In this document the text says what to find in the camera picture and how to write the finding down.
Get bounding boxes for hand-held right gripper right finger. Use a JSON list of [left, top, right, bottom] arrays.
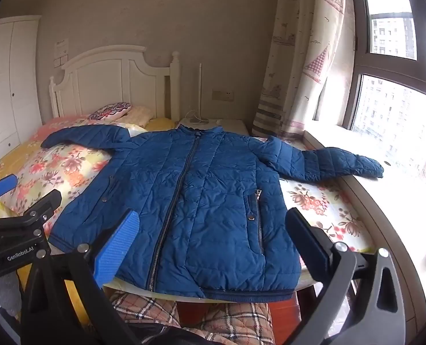
[[285, 208, 406, 345]]

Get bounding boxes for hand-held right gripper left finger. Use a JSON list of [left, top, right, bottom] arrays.
[[21, 208, 141, 345]]

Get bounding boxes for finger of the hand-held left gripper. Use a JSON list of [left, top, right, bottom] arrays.
[[17, 188, 63, 228], [0, 173, 18, 221]]

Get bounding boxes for blue quilted jacket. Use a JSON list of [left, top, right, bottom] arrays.
[[41, 124, 385, 302]]

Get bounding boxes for floral bed quilt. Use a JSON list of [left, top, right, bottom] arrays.
[[0, 115, 379, 300]]

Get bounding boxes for pink pillow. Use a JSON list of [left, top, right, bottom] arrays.
[[26, 115, 93, 141]]

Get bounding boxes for stone window sill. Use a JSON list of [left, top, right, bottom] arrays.
[[302, 129, 426, 333]]

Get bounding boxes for person's black jacket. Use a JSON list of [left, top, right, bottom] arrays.
[[125, 325, 231, 345]]

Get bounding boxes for white wardrobe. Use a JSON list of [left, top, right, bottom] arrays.
[[0, 16, 43, 173]]

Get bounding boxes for person's plaid pants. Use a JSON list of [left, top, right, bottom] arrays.
[[107, 289, 275, 345]]

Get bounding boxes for purple patterned cushion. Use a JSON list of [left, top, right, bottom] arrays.
[[88, 101, 132, 121]]

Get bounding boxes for cream pillow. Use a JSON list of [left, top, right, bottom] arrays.
[[118, 106, 156, 129]]

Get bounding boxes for yellow pillow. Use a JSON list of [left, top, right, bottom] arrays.
[[146, 117, 178, 132]]

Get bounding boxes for white wooden headboard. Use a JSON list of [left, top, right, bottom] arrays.
[[49, 45, 181, 123]]

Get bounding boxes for white nightstand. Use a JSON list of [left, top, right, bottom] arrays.
[[174, 118, 250, 136]]

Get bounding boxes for white desk lamp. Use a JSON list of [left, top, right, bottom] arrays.
[[185, 63, 211, 125]]

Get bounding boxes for sailboat print curtain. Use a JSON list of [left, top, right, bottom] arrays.
[[251, 0, 347, 139]]

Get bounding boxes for dark framed window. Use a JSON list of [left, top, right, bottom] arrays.
[[342, 0, 426, 211]]

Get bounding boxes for wall socket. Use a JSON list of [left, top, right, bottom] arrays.
[[212, 89, 235, 102]]

